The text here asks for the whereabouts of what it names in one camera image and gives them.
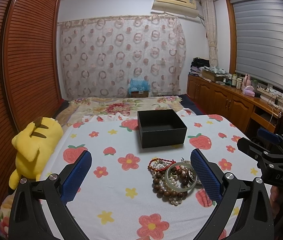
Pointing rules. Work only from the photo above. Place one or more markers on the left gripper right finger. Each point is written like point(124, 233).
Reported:
point(254, 220)

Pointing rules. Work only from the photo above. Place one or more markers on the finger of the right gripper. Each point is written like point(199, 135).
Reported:
point(253, 150)
point(268, 136)

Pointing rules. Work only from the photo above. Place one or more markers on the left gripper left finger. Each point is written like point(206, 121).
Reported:
point(27, 219)

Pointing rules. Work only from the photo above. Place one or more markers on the pale jade bangle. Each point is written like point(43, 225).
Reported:
point(181, 176)

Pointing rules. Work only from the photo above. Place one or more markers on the black jewelry box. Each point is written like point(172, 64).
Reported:
point(159, 128)

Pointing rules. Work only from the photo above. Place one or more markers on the white power strip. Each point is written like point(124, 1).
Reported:
point(270, 92)

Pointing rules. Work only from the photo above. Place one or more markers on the pink toy figure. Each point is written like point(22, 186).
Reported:
point(247, 88)

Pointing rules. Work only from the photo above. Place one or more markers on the wooden side cabinet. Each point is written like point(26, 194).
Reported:
point(230, 103)

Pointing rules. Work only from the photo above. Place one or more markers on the yellow plush toy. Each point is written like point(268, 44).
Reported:
point(35, 144)

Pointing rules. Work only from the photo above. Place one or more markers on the cardboard box on cabinet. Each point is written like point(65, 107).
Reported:
point(214, 74)

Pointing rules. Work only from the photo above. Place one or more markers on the strawberry flower print cloth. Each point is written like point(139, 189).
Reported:
point(116, 199)

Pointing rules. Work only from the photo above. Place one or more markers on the grey window blind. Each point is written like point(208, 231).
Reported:
point(259, 39)

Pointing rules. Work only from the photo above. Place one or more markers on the folded clothes stack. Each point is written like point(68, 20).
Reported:
point(197, 65)

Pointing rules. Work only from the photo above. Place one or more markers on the floral bed quilt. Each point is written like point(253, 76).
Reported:
point(83, 109)

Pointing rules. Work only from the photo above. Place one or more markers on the blue tissue cardboard box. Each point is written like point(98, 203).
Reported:
point(139, 88)

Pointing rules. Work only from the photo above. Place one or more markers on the tied cream curtain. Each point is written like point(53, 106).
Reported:
point(211, 30)

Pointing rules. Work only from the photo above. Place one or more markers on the wooden louvered wardrobe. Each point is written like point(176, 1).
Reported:
point(29, 83)

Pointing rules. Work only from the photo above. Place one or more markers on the circle pattern sheer curtain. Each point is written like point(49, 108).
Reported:
point(99, 56)

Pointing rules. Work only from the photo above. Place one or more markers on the beige air conditioner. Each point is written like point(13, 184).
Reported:
point(187, 8)

